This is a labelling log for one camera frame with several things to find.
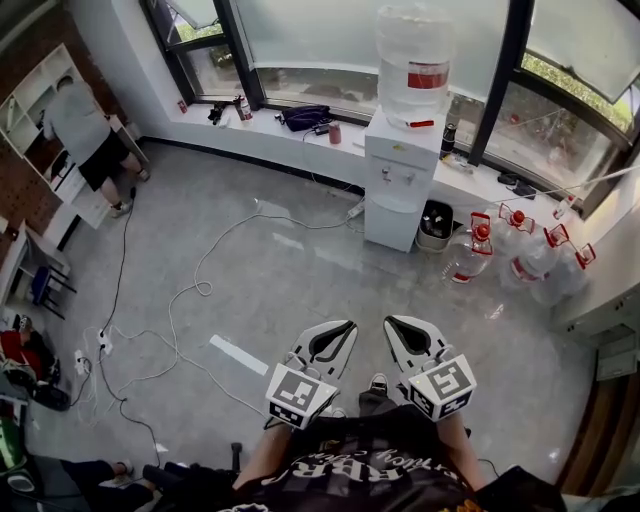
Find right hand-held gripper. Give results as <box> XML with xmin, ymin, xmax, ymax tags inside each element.
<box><xmin>383</xmin><ymin>314</ymin><xmax>475</xmax><ymax>422</ymax></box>

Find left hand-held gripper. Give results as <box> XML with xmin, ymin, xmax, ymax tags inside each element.
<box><xmin>264</xmin><ymin>319</ymin><xmax>360</xmax><ymax>430</ymax></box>

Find white water dispenser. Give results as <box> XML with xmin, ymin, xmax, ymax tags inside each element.
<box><xmin>363</xmin><ymin>107</ymin><xmax>450</xmax><ymax>253</ymax></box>

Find person's left forearm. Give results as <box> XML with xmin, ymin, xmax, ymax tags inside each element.
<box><xmin>232</xmin><ymin>422</ymin><xmax>296</xmax><ymax>494</ymax></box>

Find person's right forearm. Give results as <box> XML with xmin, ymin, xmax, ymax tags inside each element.
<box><xmin>435</xmin><ymin>413</ymin><xmax>487</xmax><ymax>494</ymax></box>

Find large clear water bottle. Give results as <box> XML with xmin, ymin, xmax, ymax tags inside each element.
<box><xmin>374</xmin><ymin>3</ymin><xmax>457</xmax><ymax>130</ymax></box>

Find person's black trousers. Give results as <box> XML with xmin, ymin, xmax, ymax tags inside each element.
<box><xmin>357</xmin><ymin>387</ymin><xmax>401</xmax><ymax>416</ymax></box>

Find person's black shirt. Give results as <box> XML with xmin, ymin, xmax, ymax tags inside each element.
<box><xmin>219</xmin><ymin>404</ymin><xmax>501</xmax><ymax>512</ymax></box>

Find black pouch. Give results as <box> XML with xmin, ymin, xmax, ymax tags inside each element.
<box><xmin>497</xmin><ymin>172</ymin><xmax>537</xmax><ymax>200</ymax></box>

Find small bottle red label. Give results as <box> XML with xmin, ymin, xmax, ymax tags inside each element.
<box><xmin>552</xmin><ymin>194</ymin><xmax>577</xmax><ymax>222</ymax></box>

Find black thermos flask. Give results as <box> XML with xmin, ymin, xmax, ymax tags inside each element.
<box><xmin>439</xmin><ymin>122</ymin><xmax>458</xmax><ymax>161</ymax></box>

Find white window sill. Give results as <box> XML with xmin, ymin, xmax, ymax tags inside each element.
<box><xmin>164</xmin><ymin>102</ymin><xmax>591</xmax><ymax>221</ymax></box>

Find dark blue bag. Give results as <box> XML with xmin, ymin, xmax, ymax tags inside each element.
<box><xmin>279</xmin><ymin>104</ymin><xmax>334</xmax><ymax>133</ymax></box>

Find black metal chair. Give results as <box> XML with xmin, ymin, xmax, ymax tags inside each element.
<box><xmin>29</xmin><ymin>264</ymin><xmax>79</xmax><ymax>321</ymax></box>

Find red bag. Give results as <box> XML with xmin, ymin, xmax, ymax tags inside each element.
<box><xmin>0</xmin><ymin>328</ymin><xmax>44</xmax><ymax>374</ymax></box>

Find white desk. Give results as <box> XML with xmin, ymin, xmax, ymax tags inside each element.
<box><xmin>0</xmin><ymin>222</ymin><xmax>72</xmax><ymax>307</ymax></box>

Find white shelf unit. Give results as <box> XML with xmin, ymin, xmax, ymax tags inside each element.
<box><xmin>0</xmin><ymin>42</ymin><xmax>151</xmax><ymax>231</ymax></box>

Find white floor cable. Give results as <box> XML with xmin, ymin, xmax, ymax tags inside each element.
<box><xmin>117</xmin><ymin>209</ymin><xmax>366</xmax><ymax>419</ymax></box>

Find thin white cord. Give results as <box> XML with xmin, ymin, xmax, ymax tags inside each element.
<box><xmin>483</xmin><ymin>167</ymin><xmax>640</xmax><ymax>206</ymax></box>

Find black floor cable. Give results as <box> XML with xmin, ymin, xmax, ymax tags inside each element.
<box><xmin>97</xmin><ymin>185</ymin><xmax>164</xmax><ymax>456</ymax></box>

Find black window frame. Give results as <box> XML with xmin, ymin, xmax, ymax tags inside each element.
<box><xmin>139</xmin><ymin>0</ymin><xmax>640</xmax><ymax>216</ymax></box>

